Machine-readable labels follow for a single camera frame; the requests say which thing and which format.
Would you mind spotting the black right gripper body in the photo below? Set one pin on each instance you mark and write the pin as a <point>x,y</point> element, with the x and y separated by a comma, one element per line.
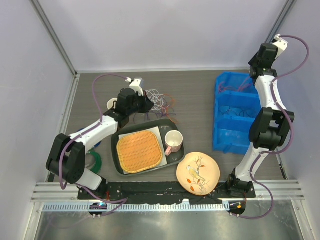
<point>253,62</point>

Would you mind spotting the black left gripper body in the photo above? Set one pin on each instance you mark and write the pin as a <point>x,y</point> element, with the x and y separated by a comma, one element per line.
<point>140,104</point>

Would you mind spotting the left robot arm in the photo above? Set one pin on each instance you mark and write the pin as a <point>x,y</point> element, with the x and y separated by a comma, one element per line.
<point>67,155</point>

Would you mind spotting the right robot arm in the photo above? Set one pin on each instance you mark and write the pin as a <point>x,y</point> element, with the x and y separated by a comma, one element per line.
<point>272,124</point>

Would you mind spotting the yellow ceramic mug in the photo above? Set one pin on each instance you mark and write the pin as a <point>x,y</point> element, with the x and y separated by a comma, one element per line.
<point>111,103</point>

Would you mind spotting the blue plastic compartment bin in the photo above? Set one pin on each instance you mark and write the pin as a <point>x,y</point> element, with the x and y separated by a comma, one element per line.
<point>236,106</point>

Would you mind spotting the orange woven basket mat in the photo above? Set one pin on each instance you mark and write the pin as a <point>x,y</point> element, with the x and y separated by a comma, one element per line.
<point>138,151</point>

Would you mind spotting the pink ceramic mug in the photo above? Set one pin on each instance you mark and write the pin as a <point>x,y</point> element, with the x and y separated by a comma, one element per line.
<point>173,141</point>

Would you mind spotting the blue tape roll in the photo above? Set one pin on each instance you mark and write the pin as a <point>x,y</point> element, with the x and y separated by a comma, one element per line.
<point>96,145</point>

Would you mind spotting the green tape roll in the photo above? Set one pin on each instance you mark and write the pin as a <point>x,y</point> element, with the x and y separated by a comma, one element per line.
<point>93,162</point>

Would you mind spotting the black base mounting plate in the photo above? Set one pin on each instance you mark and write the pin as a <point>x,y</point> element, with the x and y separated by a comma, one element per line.
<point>167,193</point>

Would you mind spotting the bird pattern ceramic plate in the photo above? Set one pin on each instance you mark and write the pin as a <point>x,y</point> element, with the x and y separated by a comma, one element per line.
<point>198,173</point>

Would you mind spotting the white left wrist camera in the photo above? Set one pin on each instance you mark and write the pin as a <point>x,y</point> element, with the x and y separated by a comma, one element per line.
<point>135,86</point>

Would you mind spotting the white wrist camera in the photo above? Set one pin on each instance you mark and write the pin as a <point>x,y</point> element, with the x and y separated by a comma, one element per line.
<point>280,43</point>
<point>135,86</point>

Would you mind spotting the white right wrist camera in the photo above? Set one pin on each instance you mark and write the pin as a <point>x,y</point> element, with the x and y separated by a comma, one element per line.
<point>280,43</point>

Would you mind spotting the aluminium front rail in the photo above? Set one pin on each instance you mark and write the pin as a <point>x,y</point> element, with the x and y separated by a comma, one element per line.
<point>56,200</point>

